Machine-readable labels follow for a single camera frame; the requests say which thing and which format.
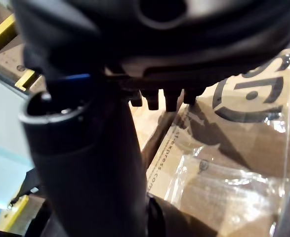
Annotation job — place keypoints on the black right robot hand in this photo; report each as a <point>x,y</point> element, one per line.
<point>85,153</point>

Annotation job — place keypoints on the brown particle shelf board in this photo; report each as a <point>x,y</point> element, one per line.
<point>9,61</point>

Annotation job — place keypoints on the yellow metal shelf rack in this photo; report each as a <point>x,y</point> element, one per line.
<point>1,32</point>

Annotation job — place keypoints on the black plastic housing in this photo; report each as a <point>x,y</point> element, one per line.
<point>181,222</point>

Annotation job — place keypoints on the printed brown cardboard box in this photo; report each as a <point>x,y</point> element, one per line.
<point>233,153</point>

